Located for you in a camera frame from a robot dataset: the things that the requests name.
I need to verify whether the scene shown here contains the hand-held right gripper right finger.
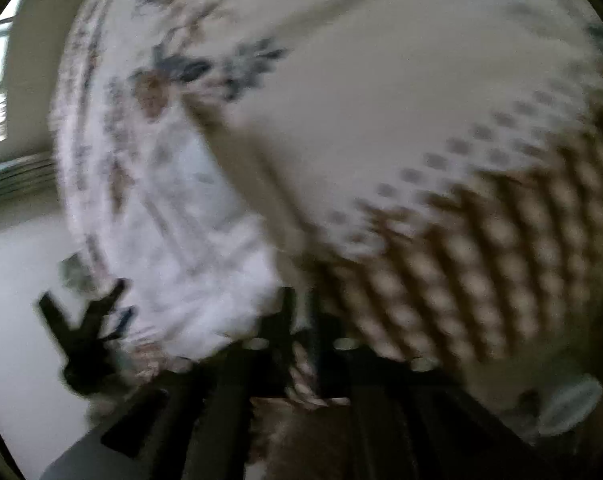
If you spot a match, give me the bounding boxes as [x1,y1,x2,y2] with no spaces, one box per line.
[308,290,572,480]

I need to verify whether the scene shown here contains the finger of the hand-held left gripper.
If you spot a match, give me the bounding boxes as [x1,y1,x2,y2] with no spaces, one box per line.
[37,291,90,344]
[88,279,133,342]

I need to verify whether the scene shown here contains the white pants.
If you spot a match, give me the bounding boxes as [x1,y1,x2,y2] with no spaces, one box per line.
[191,0,603,273]

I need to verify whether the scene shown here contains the bed with floral sheet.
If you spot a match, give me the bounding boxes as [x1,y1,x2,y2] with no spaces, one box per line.
[51,0,603,411]

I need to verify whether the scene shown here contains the white plastic cup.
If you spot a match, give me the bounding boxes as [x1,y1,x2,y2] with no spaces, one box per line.
[538,374,603,437]

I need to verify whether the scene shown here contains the green plastic bag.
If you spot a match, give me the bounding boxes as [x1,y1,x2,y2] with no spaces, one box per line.
[58,254,103,292]

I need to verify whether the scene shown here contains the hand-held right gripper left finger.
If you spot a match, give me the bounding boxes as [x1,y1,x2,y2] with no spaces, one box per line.
[46,287,298,480]

